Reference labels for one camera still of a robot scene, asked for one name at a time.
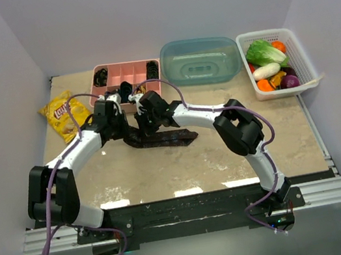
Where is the pink divided organizer tray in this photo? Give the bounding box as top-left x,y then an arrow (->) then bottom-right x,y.
90,59 -> 161,114

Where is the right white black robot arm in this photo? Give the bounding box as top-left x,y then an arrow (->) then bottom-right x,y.
128,90 -> 291,209

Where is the green lettuce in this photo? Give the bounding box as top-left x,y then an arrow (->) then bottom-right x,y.
245,40 -> 289,67

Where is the orange carrot piece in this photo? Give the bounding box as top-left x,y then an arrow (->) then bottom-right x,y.
256,79 -> 275,92

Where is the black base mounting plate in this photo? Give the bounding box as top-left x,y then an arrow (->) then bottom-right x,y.
77,181 -> 305,255

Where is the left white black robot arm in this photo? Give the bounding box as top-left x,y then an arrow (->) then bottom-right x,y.
28,94 -> 129,240

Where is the rolled black tie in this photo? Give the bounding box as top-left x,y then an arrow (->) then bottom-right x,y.
92,68 -> 109,87
146,60 -> 159,80

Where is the dark brown patterned tie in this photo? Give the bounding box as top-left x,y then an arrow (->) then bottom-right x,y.
123,126 -> 198,149

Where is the blue transparent plastic bin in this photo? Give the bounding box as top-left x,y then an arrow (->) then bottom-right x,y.
159,37 -> 242,87

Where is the rolled yellow tie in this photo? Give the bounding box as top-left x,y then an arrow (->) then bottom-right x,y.
135,85 -> 147,94

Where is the dark purple eggplant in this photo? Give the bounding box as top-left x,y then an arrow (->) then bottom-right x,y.
281,66 -> 297,76

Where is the yellow Lays chips bag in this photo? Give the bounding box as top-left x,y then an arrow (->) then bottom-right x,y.
38,90 -> 91,144

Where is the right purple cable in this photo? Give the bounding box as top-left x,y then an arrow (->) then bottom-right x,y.
129,59 -> 292,252

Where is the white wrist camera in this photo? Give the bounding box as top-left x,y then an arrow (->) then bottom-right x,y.
106,94 -> 122,115
128,93 -> 144,115

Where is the white radish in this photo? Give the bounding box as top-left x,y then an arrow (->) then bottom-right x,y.
252,62 -> 281,81

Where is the orange yellow pepper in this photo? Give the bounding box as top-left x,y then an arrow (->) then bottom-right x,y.
269,71 -> 287,90

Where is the rolled black tie back right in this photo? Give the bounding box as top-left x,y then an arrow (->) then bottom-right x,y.
146,60 -> 159,80

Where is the purple onion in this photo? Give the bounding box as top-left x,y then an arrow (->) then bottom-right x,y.
280,75 -> 300,89

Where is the rolled dark blue tie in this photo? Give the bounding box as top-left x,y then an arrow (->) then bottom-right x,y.
118,81 -> 133,103

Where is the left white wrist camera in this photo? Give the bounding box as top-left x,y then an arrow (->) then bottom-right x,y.
106,94 -> 122,115

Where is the white plastic basket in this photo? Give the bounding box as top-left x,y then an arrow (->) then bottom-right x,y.
236,28 -> 321,101

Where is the rolled black tie back left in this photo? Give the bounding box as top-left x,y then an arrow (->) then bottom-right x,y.
92,68 -> 109,87

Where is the orange fruit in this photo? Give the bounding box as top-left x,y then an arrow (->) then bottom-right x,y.
271,40 -> 286,53

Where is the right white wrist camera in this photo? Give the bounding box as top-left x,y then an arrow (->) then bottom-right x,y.
128,93 -> 144,115

